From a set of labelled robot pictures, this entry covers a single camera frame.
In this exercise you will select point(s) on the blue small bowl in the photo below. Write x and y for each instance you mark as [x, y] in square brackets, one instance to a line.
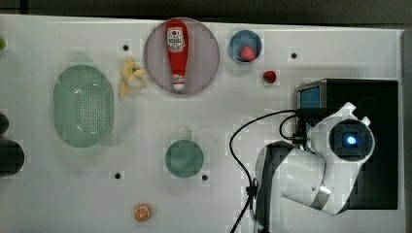
[241, 39]

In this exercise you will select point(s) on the black toy oven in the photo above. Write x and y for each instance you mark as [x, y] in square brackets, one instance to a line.
[377, 184]

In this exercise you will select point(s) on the green perforated strainer basket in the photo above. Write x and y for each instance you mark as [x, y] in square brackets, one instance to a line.
[83, 106]

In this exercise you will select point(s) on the teal green cup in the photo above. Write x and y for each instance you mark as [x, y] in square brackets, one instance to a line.
[184, 158]

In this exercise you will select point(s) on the black cylindrical object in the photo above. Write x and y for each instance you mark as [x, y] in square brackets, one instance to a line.
[11, 153]

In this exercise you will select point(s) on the grey round plate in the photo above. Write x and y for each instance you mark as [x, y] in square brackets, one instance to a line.
[203, 62]

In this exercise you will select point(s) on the red strawberry toy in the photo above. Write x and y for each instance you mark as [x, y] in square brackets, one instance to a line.
[270, 76]

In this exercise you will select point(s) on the pink round fruit toy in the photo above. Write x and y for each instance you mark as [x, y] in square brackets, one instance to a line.
[248, 54]

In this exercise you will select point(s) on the orange slice toy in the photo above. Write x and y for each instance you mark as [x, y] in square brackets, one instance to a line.
[142, 213]

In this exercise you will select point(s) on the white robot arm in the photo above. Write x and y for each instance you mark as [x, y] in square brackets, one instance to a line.
[321, 177]

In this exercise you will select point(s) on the red ketchup bottle toy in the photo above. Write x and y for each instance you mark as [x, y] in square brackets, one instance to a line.
[177, 46]

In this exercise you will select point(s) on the yellow banana toy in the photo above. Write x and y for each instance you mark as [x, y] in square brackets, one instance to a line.
[132, 76]

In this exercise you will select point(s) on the green small object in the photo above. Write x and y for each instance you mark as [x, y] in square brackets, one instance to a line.
[3, 44]

